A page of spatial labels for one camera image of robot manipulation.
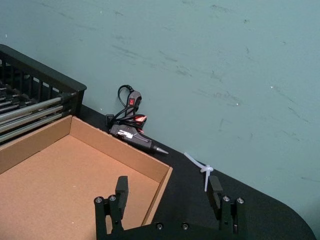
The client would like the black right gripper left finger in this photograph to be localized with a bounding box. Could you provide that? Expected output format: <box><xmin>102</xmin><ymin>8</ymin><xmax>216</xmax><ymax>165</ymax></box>
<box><xmin>93</xmin><ymin>175</ymin><xmax>131</xmax><ymax>236</ymax></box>

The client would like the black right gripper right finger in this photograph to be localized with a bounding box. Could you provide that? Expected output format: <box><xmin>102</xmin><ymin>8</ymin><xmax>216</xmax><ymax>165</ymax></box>
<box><xmin>207</xmin><ymin>175</ymin><xmax>249</xmax><ymax>235</ymax></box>

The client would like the black table cloth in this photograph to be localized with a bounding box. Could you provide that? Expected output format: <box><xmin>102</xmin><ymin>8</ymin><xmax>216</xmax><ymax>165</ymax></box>
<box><xmin>79</xmin><ymin>104</ymin><xmax>319</xmax><ymax>240</ymax></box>

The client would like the small white three-armed plastic piece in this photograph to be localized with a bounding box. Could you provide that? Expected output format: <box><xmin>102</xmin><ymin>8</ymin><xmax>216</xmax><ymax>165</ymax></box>
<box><xmin>184</xmin><ymin>152</ymin><xmax>215</xmax><ymax>193</ymax></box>

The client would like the shallow brown cardboard tray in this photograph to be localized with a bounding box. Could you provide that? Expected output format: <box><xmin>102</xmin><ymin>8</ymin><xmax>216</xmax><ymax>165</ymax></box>
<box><xmin>0</xmin><ymin>114</ymin><xmax>174</xmax><ymax>240</ymax></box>

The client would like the black rack with steel bars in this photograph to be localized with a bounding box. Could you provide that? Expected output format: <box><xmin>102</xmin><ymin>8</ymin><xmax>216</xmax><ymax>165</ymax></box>
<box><xmin>0</xmin><ymin>44</ymin><xmax>88</xmax><ymax>146</ymax></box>

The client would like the black corded tool red switch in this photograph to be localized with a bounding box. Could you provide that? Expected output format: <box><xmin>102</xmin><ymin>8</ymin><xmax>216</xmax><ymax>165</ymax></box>
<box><xmin>105</xmin><ymin>84</ymin><xmax>170</xmax><ymax>155</ymax></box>

